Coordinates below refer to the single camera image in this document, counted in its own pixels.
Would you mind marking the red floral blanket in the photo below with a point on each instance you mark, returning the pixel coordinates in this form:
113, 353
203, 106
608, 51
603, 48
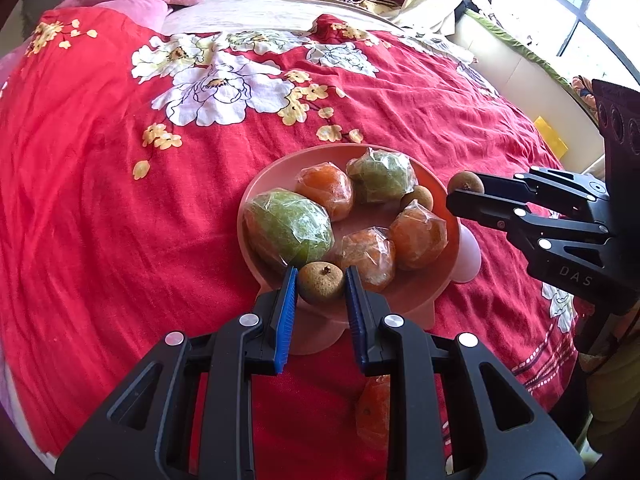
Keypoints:
125, 200

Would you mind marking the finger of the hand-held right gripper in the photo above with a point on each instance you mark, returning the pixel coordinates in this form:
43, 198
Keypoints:
480, 206
560, 185

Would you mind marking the small green citrus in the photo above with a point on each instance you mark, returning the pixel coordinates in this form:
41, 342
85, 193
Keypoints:
382, 175

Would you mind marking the orange patterned cloth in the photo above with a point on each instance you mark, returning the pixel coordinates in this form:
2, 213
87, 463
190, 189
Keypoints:
582, 91

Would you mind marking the large green citrus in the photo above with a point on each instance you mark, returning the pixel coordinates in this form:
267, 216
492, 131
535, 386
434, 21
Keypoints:
287, 227

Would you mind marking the yellow plastic bag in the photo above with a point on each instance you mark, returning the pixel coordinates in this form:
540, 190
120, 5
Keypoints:
550, 136

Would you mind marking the plastic-wrapped orange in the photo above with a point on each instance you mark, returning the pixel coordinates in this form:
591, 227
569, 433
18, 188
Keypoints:
325, 190
375, 410
367, 257
417, 235

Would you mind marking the window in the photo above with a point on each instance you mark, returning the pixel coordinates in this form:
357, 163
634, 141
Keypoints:
575, 5

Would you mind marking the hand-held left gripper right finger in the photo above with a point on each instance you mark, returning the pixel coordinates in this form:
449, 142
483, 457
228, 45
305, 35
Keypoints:
356, 317

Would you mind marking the brown longan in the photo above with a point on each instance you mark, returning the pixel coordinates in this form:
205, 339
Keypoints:
320, 284
417, 199
462, 181

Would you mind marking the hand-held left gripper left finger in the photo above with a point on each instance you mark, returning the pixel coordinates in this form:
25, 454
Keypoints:
286, 317

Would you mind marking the beige bed sheet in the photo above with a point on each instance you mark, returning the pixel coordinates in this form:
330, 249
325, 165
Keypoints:
270, 5

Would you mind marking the white board with green trim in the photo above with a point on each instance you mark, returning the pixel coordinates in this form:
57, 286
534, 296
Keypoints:
515, 65

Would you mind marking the pink plastic bowl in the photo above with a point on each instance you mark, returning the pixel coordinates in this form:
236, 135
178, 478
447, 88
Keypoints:
440, 280

